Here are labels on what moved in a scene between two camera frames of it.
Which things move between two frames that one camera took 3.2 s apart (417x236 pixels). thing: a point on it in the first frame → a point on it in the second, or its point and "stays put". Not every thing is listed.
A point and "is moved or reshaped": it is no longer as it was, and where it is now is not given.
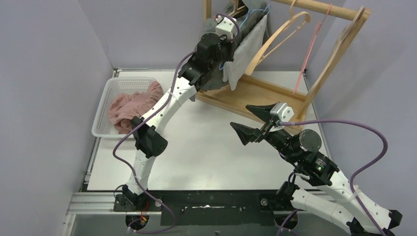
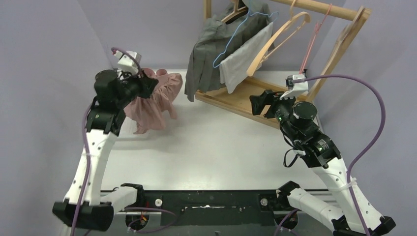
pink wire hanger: [318, 24] stays put
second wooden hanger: [251, 65] stays put
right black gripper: [263, 112] → [268, 98]
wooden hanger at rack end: [344, 39] stays put
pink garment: [124, 107] is moved or reshaped
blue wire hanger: [221, 63] → [244, 24]
